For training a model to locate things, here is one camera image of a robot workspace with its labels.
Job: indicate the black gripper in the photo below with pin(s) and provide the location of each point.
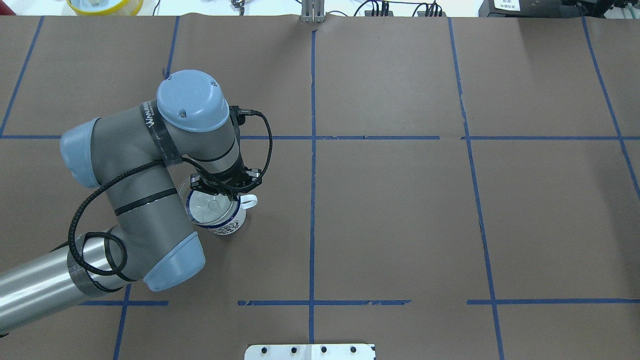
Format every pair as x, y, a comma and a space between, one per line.
226, 178

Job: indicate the clear plastic funnel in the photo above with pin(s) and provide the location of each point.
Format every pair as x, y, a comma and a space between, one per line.
207, 210

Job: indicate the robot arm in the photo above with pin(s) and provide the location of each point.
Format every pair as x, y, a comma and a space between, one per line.
134, 226

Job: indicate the white enamel cup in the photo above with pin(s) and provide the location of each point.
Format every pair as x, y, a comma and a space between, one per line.
245, 202

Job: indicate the yellow tape roll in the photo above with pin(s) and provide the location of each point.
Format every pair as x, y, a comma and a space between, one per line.
104, 8

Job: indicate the black computer box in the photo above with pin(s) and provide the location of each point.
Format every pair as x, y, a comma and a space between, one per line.
552, 9

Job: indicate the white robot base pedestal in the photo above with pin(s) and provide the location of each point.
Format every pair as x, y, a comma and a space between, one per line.
327, 351

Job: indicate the aluminium frame post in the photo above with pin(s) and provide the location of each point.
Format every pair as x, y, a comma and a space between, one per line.
312, 11

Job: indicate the black cable hub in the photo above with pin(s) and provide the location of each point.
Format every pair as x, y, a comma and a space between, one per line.
379, 9
428, 10

